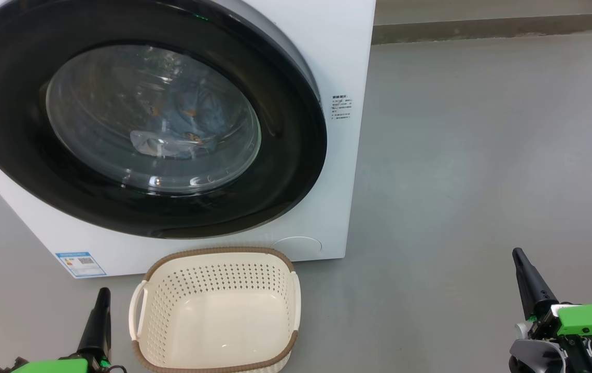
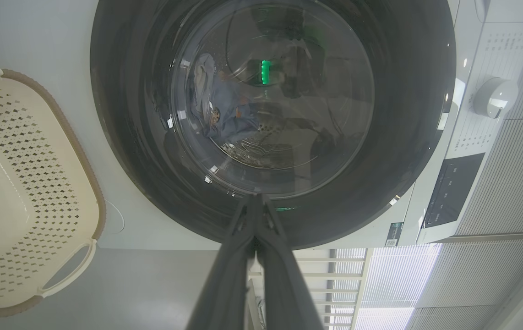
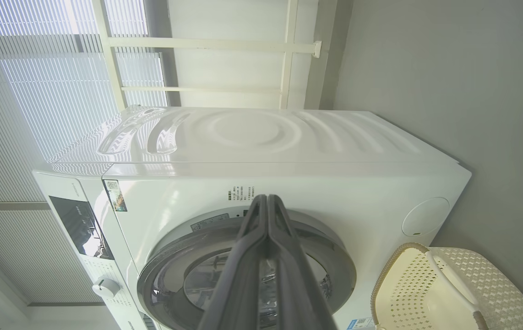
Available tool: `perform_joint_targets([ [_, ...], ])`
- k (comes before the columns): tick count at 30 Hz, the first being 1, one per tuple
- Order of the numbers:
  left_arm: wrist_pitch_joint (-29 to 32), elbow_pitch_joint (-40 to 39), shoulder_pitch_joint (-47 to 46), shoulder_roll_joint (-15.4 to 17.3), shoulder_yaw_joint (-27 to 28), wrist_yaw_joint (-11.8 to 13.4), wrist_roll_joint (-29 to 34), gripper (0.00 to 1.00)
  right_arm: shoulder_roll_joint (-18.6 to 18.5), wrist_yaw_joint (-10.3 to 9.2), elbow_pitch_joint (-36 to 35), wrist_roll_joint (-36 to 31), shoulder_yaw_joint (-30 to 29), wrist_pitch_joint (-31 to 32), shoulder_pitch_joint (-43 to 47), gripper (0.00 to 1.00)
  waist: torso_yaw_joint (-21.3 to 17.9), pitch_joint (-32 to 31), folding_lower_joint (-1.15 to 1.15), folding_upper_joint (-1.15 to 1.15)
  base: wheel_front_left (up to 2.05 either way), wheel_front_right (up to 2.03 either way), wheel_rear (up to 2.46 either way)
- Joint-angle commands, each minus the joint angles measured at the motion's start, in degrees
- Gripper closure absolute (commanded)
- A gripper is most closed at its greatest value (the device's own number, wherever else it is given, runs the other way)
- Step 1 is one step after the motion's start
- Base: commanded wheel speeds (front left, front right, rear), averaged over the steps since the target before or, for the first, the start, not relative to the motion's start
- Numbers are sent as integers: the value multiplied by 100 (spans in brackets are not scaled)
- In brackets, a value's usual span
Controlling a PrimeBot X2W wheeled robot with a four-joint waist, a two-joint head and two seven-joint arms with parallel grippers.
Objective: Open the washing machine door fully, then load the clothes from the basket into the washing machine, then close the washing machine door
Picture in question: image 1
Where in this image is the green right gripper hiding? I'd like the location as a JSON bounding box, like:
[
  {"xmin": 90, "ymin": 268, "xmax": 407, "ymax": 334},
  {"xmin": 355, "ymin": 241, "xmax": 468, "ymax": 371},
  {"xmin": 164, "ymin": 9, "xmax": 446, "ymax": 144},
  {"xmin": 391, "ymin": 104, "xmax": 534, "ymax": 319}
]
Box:
[{"xmin": 512, "ymin": 248, "xmax": 592, "ymax": 355}]

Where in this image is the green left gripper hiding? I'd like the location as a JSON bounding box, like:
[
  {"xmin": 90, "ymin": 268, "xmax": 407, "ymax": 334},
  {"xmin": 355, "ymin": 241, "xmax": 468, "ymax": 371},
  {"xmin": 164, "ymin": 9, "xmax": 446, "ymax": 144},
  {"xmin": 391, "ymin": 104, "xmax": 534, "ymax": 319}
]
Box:
[{"xmin": 0, "ymin": 288, "xmax": 125, "ymax": 373}]

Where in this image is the blue and cream bear garment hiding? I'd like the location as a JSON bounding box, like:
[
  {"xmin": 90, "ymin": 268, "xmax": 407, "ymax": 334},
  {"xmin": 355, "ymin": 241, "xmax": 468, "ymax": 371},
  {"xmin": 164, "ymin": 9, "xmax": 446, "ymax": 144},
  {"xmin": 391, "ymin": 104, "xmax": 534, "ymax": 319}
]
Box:
[{"xmin": 159, "ymin": 78, "xmax": 234, "ymax": 151}]

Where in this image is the round glass washing machine door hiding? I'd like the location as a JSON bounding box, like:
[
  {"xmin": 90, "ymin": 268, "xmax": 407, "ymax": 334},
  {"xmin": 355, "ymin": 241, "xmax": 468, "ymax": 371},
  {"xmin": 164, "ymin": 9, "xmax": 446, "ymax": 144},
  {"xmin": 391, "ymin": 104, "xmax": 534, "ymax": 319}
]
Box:
[{"xmin": 0, "ymin": 0, "xmax": 328, "ymax": 240}]

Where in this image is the cream perforated laundry basket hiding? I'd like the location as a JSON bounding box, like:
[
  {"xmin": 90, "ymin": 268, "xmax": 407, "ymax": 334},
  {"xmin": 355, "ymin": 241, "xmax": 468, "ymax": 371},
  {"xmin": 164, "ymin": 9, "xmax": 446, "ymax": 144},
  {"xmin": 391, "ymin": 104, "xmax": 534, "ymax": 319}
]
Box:
[{"xmin": 129, "ymin": 247, "xmax": 302, "ymax": 373}]

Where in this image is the white front-load washing machine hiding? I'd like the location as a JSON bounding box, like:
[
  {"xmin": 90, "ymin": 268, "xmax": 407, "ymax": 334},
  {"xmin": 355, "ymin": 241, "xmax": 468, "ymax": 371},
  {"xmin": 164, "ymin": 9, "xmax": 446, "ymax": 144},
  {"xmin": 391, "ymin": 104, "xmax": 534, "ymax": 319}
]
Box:
[{"xmin": 0, "ymin": 0, "xmax": 377, "ymax": 279}]

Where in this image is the blue energy label sticker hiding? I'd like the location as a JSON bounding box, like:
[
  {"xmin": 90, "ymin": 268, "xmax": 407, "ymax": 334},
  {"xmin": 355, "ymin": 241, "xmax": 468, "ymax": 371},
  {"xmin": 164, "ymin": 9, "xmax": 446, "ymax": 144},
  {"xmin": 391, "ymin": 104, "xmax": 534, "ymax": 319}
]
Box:
[{"xmin": 55, "ymin": 252, "xmax": 107, "ymax": 279}]

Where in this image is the round filter cover flap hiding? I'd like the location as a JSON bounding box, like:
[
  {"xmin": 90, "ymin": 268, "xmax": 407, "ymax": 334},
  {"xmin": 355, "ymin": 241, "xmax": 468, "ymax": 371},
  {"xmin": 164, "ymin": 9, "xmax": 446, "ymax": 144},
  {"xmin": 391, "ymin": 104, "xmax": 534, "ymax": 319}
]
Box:
[{"xmin": 270, "ymin": 236, "xmax": 322, "ymax": 254}]

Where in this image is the printed text notice label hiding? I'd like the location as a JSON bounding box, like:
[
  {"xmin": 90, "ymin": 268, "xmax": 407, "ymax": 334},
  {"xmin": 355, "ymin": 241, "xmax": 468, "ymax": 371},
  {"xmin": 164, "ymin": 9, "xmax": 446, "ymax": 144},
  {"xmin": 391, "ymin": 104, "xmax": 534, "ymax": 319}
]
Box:
[{"xmin": 331, "ymin": 95, "xmax": 353, "ymax": 121}]

